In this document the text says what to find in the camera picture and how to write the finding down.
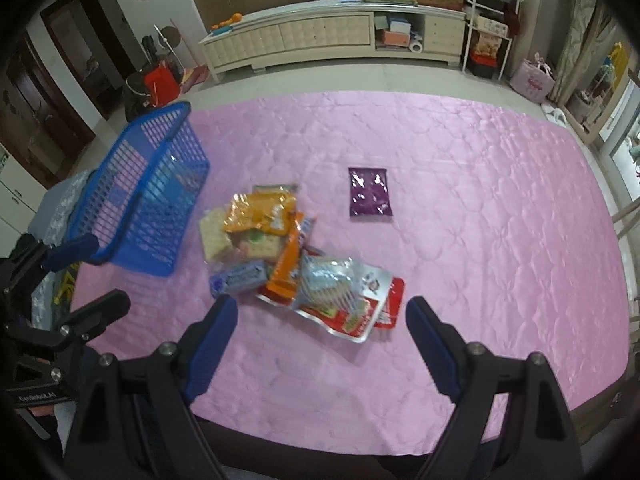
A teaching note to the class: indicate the red snack packet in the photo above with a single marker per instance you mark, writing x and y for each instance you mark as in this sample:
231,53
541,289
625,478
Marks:
360,325

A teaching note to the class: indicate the white metal rack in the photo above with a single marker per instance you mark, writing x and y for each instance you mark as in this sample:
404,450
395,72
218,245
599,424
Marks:
472,10

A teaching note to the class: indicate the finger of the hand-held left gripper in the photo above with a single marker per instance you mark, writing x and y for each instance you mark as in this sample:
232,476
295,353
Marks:
70,252
80,317

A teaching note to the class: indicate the round brown wall decoration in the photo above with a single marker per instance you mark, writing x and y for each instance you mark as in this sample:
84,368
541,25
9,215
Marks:
173,35

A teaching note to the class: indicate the white cabinet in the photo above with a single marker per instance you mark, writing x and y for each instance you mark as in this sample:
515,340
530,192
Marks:
17,195

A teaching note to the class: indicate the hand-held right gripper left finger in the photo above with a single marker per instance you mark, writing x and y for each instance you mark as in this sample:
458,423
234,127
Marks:
212,345

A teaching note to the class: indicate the dark wooden door frame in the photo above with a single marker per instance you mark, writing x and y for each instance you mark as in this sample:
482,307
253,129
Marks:
127,85
75,125

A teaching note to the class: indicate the white paper roll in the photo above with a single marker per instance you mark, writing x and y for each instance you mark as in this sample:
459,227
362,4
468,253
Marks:
416,47

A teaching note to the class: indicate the row of oranges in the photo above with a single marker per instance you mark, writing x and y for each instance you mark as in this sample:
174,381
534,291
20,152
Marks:
225,22

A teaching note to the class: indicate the purple snack packet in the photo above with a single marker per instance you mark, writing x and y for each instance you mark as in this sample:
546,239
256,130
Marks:
370,192

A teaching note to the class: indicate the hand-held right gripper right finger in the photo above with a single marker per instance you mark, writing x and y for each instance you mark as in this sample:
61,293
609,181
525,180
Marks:
435,345

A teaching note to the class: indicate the silver clear biscuit packet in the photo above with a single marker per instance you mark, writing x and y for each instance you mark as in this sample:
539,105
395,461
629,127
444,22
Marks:
325,280

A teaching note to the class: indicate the clear cracker packet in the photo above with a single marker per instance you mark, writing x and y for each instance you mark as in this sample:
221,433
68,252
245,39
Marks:
215,235

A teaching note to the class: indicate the grey floral cloth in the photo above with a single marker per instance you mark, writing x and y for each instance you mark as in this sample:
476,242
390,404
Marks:
60,205

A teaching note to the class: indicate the red bag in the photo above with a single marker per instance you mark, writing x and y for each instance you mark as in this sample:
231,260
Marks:
162,87

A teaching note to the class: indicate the black bag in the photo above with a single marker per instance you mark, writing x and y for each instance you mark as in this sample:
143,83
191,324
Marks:
135,97

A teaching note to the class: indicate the cream tv cabinet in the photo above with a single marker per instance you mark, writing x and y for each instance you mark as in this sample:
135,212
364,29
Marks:
300,35

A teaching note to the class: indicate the pink bag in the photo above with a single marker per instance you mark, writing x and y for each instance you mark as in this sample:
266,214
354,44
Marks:
532,82

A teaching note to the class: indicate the pink quilted blanket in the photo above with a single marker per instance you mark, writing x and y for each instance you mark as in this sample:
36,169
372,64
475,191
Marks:
475,260

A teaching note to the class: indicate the blue biscuit packet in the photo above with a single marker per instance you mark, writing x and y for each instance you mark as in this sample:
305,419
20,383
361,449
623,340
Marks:
240,277

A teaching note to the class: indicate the pink flat box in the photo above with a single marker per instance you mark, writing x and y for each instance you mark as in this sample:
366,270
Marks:
194,79

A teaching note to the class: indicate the dark cloth with yellow print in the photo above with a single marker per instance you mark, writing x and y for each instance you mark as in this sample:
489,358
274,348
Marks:
66,285

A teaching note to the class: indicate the orange bar packet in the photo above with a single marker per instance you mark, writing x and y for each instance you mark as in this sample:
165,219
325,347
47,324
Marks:
285,270

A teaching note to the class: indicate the blue plastic basket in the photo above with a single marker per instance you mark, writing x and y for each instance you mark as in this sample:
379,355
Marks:
165,220

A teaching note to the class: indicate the white slippers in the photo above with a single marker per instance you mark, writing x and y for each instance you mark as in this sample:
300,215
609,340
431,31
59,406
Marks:
554,113

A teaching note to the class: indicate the orange snack packet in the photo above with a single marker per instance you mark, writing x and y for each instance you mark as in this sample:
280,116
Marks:
255,212

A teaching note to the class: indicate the green-edged cracker packet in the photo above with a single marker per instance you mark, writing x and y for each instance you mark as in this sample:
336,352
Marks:
260,246

